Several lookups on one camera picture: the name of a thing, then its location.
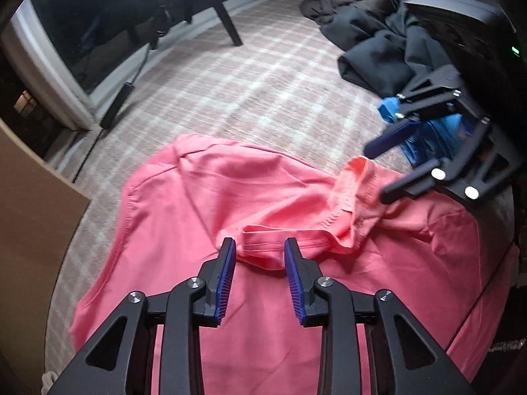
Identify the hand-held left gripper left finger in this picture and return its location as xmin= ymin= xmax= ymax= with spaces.
xmin=49 ymin=237 xmax=238 ymax=395

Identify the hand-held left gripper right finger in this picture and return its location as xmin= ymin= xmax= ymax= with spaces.
xmin=283 ymin=236 xmax=480 ymax=395

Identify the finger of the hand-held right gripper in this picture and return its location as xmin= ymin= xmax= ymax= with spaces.
xmin=380 ymin=120 xmax=516 ymax=214
xmin=364 ymin=67 xmax=464 ymax=160

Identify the blue striped garment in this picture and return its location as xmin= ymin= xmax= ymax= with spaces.
xmin=376 ymin=96 xmax=468 ymax=166

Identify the pink t-shirt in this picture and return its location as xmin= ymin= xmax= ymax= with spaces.
xmin=68 ymin=134 xmax=519 ymax=395

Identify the dark grey garment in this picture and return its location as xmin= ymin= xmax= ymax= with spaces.
xmin=321 ymin=6 xmax=458 ymax=99

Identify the brown grey garment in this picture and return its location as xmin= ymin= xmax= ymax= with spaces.
xmin=300 ymin=0 xmax=402 ymax=23

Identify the pink white plaid blanket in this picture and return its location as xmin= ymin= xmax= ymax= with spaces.
xmin=41 ymin=0 xmax=515 ymax=395

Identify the light wooden board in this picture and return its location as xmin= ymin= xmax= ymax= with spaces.
xmin=0 ymin=119 xmax=91 ymax=395

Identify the black power cable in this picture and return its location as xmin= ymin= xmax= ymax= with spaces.
xmin=72 ymin=29 xmax=161 ymax=184

